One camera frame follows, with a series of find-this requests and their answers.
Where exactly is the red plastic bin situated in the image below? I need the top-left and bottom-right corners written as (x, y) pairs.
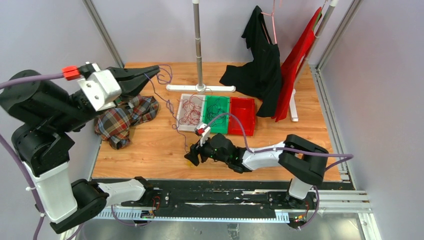
top-left (227, 97), bottom-right (256, 136)

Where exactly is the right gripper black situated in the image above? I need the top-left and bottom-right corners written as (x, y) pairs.
top-left (185, 133), bottom-right (230, 167)

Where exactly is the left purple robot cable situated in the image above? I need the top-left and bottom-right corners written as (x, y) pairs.
top-left (0, 65), bottom-right (153, 240)

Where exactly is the aluminium frame rail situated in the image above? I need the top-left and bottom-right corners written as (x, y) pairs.
top-left (82, 0), bottom-right (125, 68)

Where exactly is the black t-shirt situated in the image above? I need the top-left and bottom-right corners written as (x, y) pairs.
top-left (219, 5), bottom-right (282, 118)

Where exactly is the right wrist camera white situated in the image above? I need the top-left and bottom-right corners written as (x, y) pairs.
top-left (194, 122), bottom-right (211, 147)

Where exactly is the white plastic bin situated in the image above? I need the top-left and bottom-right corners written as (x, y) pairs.
top-left (176, 93), bottom-right (206, 132)

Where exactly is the green plastic bin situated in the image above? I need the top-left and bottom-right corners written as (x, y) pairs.
top-left (202, 95), bottom-right (230, 135)

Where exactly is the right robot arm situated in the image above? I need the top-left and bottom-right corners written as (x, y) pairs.
top-left (184, 133), bottom-right (329, 209)

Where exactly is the metal clothes rack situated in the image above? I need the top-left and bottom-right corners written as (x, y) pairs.
top-left (165, 0), bottom-right (339, 123)

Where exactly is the red cable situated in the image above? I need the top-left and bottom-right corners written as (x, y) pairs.
top-left (178, 87), bottom-right (214, 128)

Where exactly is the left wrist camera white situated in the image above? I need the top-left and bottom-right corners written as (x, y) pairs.
top-left (77, 69), bottom-right (122, 112)

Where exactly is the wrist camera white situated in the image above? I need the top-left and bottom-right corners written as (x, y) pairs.
top-left (194, 122), bottom-right (211, 147)
top-left (77, 69), bottom-right (122, 112)

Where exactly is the plaid flannel shirt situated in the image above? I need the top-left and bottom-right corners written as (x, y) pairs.
top-left (94, 95), bottom-right (160, 150)

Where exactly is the pink wire hanger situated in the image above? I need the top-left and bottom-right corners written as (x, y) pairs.
top-left (261, 0), bottom-right (278, 44)

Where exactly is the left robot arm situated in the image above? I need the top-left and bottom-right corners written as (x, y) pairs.
top-left (0, 62), bottom-right (160, 234)

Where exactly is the red t-shirt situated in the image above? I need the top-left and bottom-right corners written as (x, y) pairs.
top-left (272, 7), bottom-right (322, 122)

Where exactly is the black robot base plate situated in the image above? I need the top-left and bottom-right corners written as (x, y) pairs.
top-left (115, 179), bottom-right (319, 219)

